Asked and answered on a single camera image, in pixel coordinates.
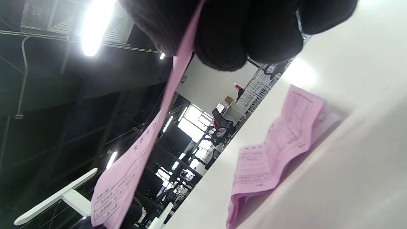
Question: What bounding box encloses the bright ceiling light bar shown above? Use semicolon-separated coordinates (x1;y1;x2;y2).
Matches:
81;0;116;57

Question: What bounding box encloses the white desk frame beam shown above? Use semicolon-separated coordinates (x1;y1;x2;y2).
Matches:
13;168;99;226

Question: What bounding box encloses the grey ceiling conduit pipe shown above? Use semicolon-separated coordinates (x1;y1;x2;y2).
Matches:
14;35;69;120

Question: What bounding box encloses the person's right hand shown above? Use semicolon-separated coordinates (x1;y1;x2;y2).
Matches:
119;0;358;71

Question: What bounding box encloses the person's left hand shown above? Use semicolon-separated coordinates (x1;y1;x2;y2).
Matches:
70;197;143;229

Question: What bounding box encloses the pink invoice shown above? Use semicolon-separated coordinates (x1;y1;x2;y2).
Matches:
227;84;327;229
91;0;206;229

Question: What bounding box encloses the black and red office chair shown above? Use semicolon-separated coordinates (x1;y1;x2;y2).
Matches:
208;108;237;147

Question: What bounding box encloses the ceiling air vent grille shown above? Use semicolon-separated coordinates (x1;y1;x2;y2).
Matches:
21;0;134;45

